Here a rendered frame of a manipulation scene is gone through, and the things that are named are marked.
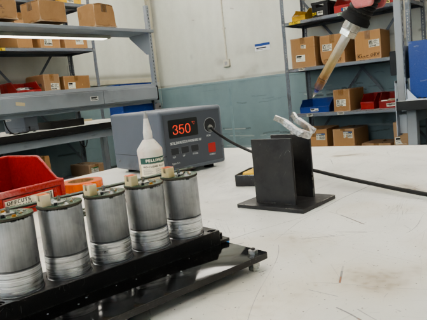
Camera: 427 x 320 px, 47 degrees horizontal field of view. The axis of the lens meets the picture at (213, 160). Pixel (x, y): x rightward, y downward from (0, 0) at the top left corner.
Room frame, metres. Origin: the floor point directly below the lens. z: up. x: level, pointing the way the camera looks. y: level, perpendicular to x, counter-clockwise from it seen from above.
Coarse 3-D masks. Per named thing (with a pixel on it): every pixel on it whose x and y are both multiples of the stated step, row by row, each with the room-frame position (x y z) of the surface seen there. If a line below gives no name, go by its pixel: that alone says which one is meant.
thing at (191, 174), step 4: (176, 172) 0.33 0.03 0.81; (180, 172) 0.33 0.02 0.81; (184, 172) 0.33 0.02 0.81; (188, 172) 0.33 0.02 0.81; (192, 172) 0.33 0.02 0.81; (196, 172) 0.32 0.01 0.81; (176, 176) 0.31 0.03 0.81; (180, 176) 0.31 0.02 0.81; (184, 176) 0.31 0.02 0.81; (188, 176) 0.31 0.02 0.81; (192, 176) 0.31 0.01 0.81
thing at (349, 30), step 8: (344, 24) 0.41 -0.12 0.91; (352, 24) 0.41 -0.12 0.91; (344, 32) 0.41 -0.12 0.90; (352, 32) 0.41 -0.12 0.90; (344, 40) 0.42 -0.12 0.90; (336, 48) 0.42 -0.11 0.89; (344, 48) 0.42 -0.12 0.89; (336, 56) 0.42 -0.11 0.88; (328, 64) 0.43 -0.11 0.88; (328, 72) 0.43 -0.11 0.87; (320, 80) 0.43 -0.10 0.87; (320, 88) 0.43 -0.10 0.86
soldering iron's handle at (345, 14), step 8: (376, 0) 0.40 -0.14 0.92; (352, 8) 0.40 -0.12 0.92; (360, 8) 0.40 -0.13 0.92; (368, 8) 0.40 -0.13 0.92; (344, 16) 0.41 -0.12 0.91; (352, 16) 0.40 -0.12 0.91; (360, 16) 0.40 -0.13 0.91; (368, 16) 0.40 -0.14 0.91; (360, 24) 0.40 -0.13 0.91; (368, 24) 0.40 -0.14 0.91
